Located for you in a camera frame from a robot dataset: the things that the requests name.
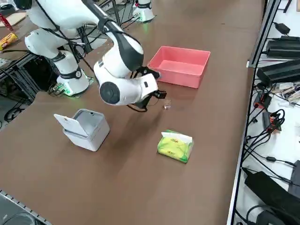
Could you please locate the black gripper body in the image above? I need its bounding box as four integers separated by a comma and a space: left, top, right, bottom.
135, 92, 155, 110

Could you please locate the white tissue sheet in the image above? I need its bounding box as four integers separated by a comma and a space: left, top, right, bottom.
161, 129, 194, 144

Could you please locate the pink plastic container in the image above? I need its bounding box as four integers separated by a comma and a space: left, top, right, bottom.
147, 45, 211, 89

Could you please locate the green tissue pack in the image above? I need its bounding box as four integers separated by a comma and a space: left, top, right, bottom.
156, 128, 194, 164

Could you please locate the white lidded trash bin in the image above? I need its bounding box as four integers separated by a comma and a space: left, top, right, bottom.
53, 108, 110, 152

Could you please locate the black orange connector box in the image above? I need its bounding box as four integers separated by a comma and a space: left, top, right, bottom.
254, 92, 272, 110

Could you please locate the black orange power strip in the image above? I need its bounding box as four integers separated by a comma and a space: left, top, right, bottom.
262, 111, 285, 133

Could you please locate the large black power adapter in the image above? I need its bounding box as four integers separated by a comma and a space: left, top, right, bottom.
256, 60, 300, 83
266, 36, 300, 59

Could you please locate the small black power adapter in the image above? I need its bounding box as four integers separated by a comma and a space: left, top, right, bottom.
274, 22, 291, 35

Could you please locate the yellow snack packet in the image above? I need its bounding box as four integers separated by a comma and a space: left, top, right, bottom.
0, 32, 19, 51

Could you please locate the wooden board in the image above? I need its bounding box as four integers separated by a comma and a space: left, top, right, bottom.
0, 10, 29, 28

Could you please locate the red tool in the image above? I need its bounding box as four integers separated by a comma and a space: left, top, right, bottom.
0, 13, 14, 31

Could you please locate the aluminium frame post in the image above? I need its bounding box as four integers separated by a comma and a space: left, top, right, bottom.
247, 0, 282, 68

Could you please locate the aluminium table rail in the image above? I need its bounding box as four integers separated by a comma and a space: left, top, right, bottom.
0, 189, 53, 225

